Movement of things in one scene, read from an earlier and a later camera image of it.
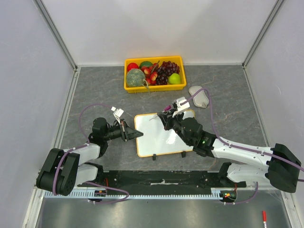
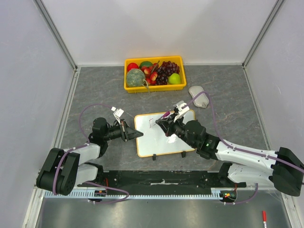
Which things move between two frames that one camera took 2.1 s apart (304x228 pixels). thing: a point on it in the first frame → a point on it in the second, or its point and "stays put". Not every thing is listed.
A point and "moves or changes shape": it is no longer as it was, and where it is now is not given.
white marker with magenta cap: (166, 108) moves or changes shape
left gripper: (127, 133) stays put
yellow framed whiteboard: (156, 139) stays put
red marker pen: (264, 216) stays put
